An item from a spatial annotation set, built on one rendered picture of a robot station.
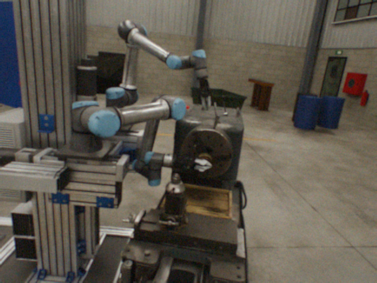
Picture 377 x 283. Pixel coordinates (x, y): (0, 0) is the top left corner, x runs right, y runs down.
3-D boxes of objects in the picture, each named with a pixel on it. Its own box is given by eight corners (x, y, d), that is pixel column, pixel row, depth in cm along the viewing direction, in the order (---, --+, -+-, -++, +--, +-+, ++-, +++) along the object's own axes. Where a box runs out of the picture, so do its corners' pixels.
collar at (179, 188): (167, 183, 114) (168, 176, 114) (186, 186, 114) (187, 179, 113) (163, 191, 107) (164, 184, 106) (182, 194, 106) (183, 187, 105)
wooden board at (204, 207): (171, 187, 166) (172, 181, 165) (231, 196, 162) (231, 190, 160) (159, 213, 137) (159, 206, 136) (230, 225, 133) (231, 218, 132)
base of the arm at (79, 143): (64, 151, 127) (63, 130, 124) (78, 141, 141) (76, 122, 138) (96, 154, 127) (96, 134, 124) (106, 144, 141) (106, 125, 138)
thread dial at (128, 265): (125, 278, 106) (125, 257, 103) (134, 280, 106) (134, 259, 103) (121, 285, 103) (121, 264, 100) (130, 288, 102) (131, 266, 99)
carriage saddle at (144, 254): (142, 222, 129) (143, 211, 127) (241, 239, 124) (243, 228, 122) (118, 267, 101) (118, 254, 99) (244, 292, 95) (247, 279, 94)
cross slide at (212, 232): (143, 213, 126) (143, 204, 124) (236, 229, 121) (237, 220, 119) (130, 236, 110) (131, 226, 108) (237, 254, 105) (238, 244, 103)
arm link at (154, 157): (147, 163, 156) (148, 148, 154) (166, 165, 155) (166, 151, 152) (143, 167, 149) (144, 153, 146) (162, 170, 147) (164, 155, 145)
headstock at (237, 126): (182, 145, 244) (186, 102, 233) (235, 152, 239) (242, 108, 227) (167, 171, 188) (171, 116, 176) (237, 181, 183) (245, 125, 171)
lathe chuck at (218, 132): (177, 164, 178) (189, 119, 168) (223, 178, 177) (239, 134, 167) (174, 169, 170) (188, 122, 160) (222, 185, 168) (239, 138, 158)
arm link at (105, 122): (80, 132, 123) (171, 114, 159) (96, 142, 113) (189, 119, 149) (77, 107, 119) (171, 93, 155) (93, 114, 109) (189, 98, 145)
